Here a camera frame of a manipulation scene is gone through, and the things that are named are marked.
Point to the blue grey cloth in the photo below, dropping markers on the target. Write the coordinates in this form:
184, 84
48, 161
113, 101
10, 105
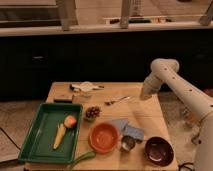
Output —
126, 129

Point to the silver fork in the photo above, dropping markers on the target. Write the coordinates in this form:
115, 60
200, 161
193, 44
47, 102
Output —
109, 103

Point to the small metal cup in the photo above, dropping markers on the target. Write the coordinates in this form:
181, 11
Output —
127, 143

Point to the dark purple bowl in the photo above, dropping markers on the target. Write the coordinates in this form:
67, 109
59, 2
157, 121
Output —
159, 151

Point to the spice bottle rack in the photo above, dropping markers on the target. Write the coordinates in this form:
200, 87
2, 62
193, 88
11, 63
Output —
192, 123

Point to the red bowl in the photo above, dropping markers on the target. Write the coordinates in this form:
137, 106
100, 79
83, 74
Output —
103, 137

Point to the green plastic tray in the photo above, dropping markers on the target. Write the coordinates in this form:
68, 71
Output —
38, 143

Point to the peach toy fruit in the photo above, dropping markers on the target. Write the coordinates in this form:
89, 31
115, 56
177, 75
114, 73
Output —
70, 121

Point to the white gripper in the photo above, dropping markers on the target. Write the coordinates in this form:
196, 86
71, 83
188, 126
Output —
144, 95

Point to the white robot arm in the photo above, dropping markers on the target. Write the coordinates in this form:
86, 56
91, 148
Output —
164, 71

